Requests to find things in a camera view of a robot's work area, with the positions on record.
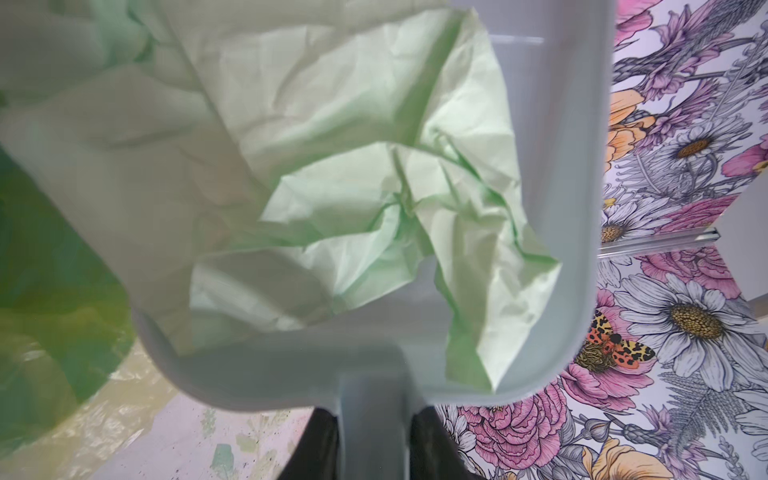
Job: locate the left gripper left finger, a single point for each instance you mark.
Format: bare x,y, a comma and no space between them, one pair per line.
316,454

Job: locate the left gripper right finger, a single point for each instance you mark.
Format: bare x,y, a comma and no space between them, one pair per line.
433,454

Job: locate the light green paper scrap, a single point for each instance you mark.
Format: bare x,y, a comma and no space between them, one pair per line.
255,167

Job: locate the grey-green plastic dustpan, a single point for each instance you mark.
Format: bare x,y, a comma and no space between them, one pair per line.
376,367

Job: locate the green bin with bag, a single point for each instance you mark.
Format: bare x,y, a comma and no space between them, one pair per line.
76,384

